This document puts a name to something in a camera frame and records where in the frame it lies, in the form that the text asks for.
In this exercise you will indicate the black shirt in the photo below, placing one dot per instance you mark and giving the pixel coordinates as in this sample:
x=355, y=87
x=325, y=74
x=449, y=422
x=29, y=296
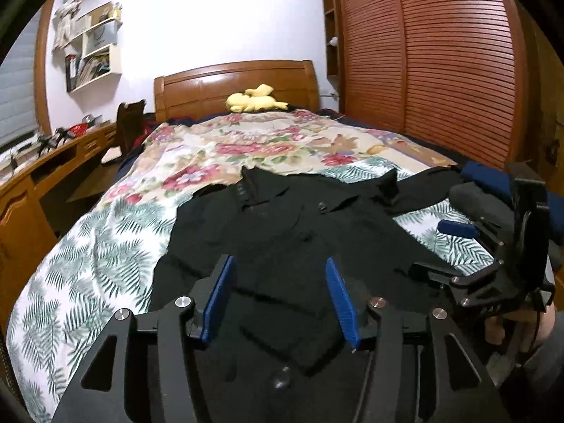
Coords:
x=273, y=238

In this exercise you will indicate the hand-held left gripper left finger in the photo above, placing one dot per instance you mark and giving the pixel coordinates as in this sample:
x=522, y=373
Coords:
x=218, y=299

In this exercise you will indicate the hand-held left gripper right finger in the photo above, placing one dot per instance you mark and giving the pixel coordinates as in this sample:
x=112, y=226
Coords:
x=341, y=304

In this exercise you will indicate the wooden desk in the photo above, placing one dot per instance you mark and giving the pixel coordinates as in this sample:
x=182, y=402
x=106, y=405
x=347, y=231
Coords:
x=26, y=202

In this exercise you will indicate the floral blanket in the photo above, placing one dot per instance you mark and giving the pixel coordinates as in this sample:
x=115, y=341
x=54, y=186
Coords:
x=264, y=145

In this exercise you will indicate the dark wooden chair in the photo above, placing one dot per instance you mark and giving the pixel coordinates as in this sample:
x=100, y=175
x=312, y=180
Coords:
x=130, y=125

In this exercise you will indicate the yellow plush toy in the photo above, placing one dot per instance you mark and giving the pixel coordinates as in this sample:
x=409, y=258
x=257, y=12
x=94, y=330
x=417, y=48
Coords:
x=253, y=101

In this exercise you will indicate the wooden headboard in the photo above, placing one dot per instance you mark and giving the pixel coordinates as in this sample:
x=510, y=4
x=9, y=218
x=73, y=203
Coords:
x=233, y=92

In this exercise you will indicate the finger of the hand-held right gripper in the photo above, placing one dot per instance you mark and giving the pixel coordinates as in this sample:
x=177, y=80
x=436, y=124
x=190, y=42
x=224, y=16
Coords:
x=458, y=228
x=434, y=271

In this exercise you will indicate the red object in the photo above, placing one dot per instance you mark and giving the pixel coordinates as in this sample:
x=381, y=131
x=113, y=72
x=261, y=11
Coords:
x=78, y=130

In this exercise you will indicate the leaf print bedsheet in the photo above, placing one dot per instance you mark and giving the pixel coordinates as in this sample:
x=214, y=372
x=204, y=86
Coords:
x=101, y=264

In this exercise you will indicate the white wall shelf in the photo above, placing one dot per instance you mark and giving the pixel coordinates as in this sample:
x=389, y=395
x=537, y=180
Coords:
x=94, y=48

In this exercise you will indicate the person's right hand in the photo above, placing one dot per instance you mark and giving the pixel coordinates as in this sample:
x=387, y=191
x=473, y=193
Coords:
x=500, y=328

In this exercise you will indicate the wooden louvred wardrobe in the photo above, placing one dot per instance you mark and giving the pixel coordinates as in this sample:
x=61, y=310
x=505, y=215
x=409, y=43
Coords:
x=432, y=53

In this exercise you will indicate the white hanging wall decoration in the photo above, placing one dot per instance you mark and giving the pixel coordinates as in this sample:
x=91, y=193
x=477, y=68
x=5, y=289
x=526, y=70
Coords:
x=70, y=13

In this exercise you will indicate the grey window blind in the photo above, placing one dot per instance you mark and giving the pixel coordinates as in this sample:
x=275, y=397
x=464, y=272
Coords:
x=17, y=97

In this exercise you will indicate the person's right forearm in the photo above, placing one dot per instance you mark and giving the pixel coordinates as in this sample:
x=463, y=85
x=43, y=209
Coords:
x=546, y=370

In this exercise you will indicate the folded grey cloth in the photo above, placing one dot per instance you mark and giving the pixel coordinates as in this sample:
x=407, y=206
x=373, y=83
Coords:
x=478, y=205

